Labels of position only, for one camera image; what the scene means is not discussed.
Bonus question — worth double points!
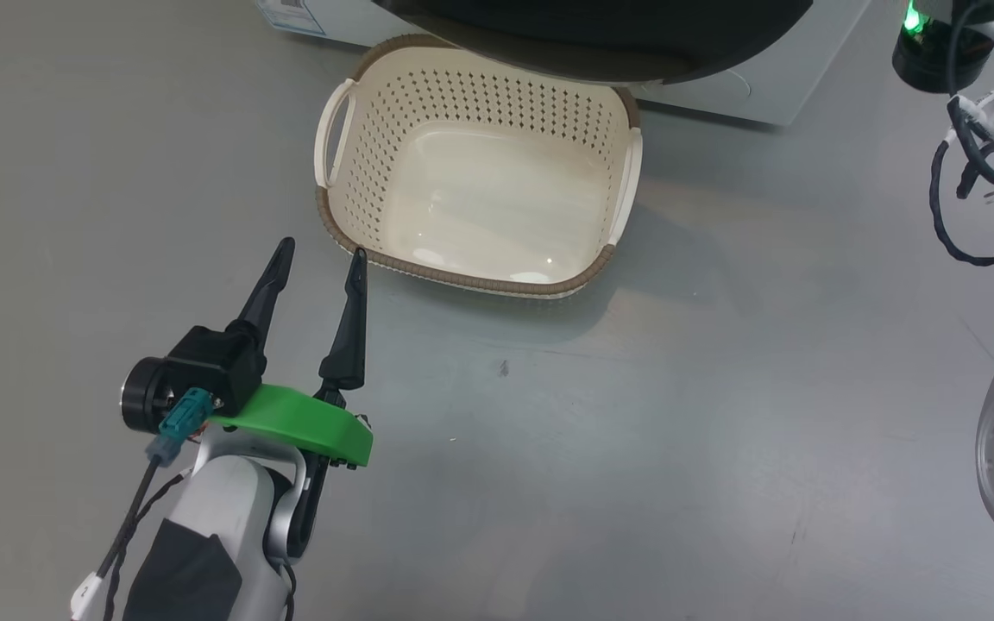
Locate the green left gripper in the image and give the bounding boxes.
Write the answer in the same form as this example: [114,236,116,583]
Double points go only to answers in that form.
[212,237,374,468]

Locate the black glass washing machine door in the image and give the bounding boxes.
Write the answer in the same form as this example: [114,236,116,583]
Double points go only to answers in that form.
[372,0,814,85]

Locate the cream perforated laundry basket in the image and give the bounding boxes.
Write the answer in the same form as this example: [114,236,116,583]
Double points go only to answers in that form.
[314,34,643,299]

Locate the white washing machine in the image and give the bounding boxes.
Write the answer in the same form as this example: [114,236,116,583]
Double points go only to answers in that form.
[254,0,873,127]

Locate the blue energy label sticker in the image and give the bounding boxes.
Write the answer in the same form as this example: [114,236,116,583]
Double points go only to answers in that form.
[255,0,325,36]

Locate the left teal connector black cable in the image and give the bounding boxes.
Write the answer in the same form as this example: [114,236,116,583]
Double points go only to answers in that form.
[70,388,215,621]

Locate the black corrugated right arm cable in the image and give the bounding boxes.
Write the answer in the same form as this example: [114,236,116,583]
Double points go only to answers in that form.
[931,95,994,268]

